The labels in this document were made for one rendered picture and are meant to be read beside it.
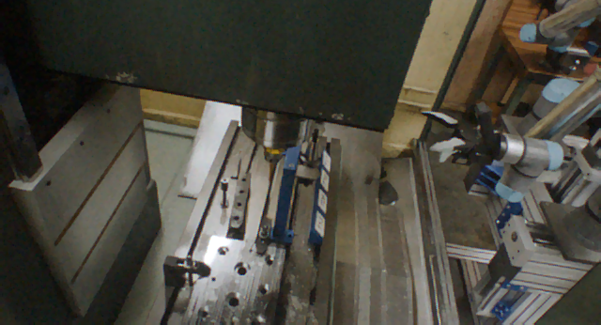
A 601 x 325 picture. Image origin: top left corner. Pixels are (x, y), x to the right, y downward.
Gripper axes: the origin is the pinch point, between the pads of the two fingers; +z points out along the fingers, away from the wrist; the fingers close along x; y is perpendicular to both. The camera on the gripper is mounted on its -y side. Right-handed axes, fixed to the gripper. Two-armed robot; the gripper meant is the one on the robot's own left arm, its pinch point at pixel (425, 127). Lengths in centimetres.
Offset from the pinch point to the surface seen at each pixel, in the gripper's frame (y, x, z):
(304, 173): 23.4, 0.9, 27.5
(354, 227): 70, 24, 2
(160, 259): 83, 3, 76
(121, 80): -17, -27, 64
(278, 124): -10.2, -22.8, 35.5
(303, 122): -10.1, -20.6, 30.7
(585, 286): 3.9, -37.9, -27.3
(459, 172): 145, 162, -99
